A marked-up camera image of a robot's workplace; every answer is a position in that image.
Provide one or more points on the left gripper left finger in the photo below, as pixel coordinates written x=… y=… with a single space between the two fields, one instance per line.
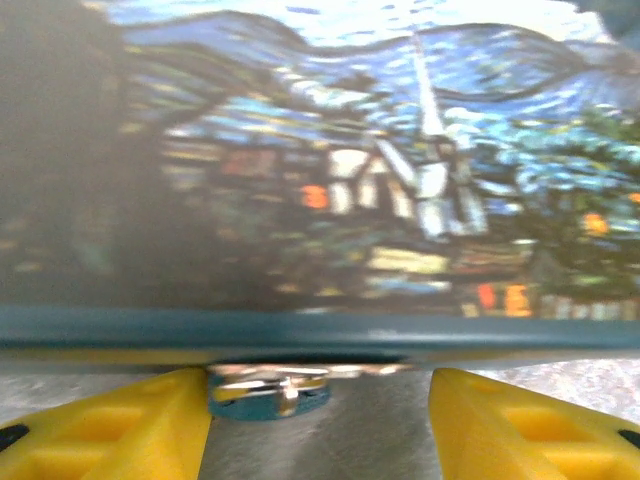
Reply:
x=110 y=430

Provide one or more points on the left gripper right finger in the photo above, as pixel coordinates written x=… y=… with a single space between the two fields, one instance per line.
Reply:
x=530 y=430

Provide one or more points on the starry night print tin box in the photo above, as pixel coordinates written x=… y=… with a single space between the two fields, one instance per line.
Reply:
x=320 y=175

